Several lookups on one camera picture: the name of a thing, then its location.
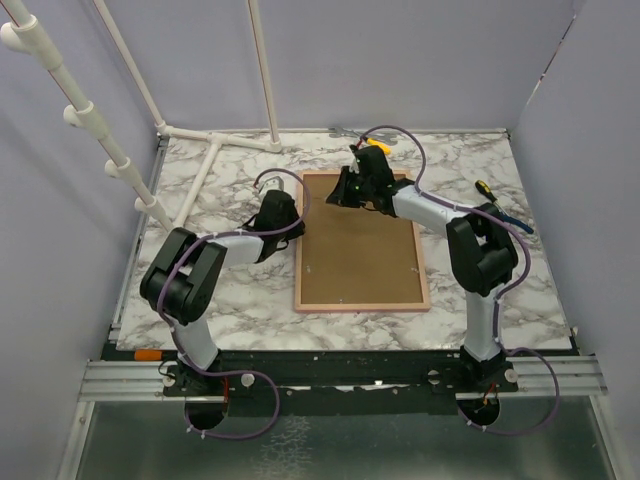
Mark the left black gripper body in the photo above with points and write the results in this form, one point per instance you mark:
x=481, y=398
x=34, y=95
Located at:
x=293, y=232

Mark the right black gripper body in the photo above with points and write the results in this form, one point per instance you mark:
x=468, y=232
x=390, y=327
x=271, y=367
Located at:
x=370, y=189

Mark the pink picture frame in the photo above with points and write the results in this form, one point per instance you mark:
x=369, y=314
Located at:
x=356, y=261

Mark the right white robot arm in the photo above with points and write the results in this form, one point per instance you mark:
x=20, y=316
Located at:
x=481, y=252

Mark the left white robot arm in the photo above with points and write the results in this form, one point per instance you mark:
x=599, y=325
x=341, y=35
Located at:
x=180, y=281

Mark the silver wrench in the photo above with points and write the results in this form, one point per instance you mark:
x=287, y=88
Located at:
x=386, y=138

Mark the black yellow screwdriver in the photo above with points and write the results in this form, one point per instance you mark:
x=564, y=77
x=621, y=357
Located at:
x=485, y=191

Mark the white pvc pipe rack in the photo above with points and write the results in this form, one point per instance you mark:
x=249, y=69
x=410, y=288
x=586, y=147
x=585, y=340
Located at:
x=53, y=187

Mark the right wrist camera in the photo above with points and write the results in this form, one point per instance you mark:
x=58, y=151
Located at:
x=356, y=166

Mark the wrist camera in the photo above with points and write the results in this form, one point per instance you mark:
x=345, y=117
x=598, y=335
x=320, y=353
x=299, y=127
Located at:
x=356, y=166
x=275, y=182

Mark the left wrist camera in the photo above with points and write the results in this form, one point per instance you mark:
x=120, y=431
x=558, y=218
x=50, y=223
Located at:
x=275, y=182

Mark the yellow handled screwdriver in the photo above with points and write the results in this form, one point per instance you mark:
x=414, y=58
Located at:
x=385, y=148

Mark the blue handled pliers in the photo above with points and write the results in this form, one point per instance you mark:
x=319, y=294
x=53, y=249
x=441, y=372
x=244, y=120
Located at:
x=518, y=223

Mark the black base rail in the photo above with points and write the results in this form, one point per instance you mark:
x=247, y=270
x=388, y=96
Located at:
x=340, y=383

